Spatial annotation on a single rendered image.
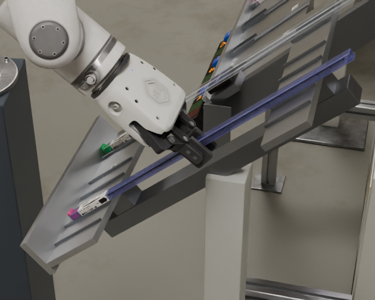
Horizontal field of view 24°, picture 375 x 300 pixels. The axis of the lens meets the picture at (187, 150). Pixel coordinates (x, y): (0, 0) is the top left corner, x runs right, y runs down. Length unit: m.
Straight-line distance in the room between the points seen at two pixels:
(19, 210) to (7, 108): 0.24
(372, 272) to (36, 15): 0.98
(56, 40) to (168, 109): 0.19
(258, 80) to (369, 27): 0.22
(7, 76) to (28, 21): 0.71
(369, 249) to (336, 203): 0.81
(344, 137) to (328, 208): 0.35
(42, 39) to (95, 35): 0.11
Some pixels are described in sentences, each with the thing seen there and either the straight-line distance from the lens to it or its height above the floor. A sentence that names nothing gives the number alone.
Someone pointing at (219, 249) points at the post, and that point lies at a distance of 1.36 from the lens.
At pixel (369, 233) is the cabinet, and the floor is 0.49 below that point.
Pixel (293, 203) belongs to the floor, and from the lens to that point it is 2.51.
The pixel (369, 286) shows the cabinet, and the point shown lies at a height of 0.35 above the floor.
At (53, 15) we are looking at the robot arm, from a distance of 1.03.
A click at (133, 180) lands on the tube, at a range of 1.23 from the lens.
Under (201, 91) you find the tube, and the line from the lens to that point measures 1.35.
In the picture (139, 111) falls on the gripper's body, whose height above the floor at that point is 0.98.
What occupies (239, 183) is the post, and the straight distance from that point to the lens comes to 1.27.
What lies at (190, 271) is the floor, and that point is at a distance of 2.29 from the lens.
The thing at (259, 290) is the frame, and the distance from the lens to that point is 1.79.
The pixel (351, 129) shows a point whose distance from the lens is 2.82.
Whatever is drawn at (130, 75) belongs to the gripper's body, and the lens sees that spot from 1.13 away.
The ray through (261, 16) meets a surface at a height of 0.76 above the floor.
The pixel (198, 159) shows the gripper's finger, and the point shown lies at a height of 0.90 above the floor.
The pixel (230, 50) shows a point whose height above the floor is 0.73.
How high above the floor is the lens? 1.59
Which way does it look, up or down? 36 degrees down
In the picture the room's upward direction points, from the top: straight up
